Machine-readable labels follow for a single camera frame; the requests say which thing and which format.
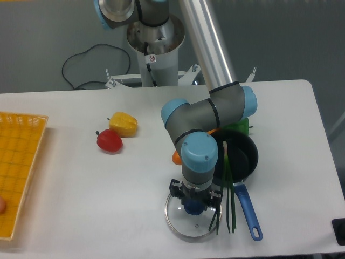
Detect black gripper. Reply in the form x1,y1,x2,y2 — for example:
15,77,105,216
169,179,223,210

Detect green scallion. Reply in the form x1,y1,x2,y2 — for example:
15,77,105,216
209,141,237,235

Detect glass lid blue knob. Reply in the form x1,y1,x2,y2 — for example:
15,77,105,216
164,194,217,241

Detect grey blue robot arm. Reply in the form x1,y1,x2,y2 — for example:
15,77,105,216
94,1,257,215

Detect orange baguette bread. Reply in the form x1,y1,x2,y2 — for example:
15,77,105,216
172,128,220,165

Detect green bell pepper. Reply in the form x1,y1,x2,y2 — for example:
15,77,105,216
222,118,253,135

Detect yellow bell pepper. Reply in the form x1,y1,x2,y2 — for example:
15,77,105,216
108,112,138,138

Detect red bell pepper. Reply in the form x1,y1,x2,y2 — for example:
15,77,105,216
95,129,123,154

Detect black device at edge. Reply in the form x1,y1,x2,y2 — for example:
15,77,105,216
332,218,345,246

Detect yellow plastic basket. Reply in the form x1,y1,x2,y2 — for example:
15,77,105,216
1,112,49,241

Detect black pot blue handle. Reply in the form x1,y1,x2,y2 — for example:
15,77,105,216
211,129,263,241

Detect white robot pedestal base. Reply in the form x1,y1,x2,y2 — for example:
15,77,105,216
104,6,252,93

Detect black cable on floor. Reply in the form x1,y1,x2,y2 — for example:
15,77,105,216
61,44,132,90

